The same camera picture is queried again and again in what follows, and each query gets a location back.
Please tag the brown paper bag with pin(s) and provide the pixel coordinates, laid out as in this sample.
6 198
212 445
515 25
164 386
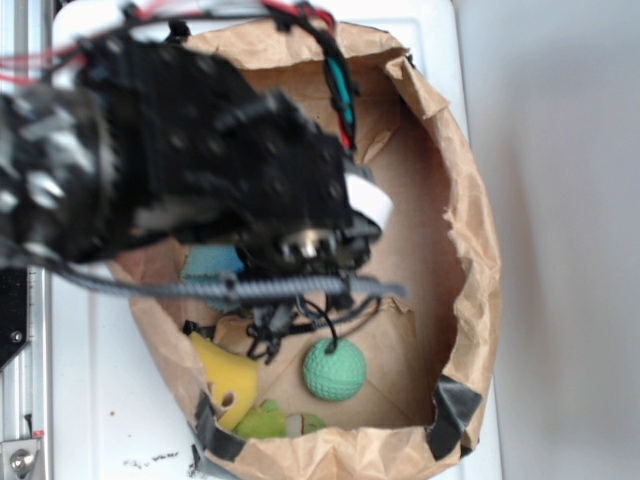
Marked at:
430 356

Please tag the green dimpled ball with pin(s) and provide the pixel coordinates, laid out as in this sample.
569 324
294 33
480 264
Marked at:
334 371

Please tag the silver corner bracket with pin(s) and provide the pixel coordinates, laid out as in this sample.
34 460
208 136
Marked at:
21 459

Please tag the blue terry cloth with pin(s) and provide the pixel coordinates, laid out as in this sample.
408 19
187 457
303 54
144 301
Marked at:
206 263

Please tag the black corner bracket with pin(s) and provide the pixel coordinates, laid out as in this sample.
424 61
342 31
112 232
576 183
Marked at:
14 314

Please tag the aluminium frame rail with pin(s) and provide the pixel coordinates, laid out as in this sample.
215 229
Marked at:
26 404

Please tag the yellow sponge block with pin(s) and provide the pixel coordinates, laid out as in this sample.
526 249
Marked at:
232 380

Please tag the green plush toy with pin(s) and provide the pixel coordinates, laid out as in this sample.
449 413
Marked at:
268 420

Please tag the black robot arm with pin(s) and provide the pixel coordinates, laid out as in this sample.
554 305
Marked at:
154 141

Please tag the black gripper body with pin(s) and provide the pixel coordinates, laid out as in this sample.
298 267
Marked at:
302 204

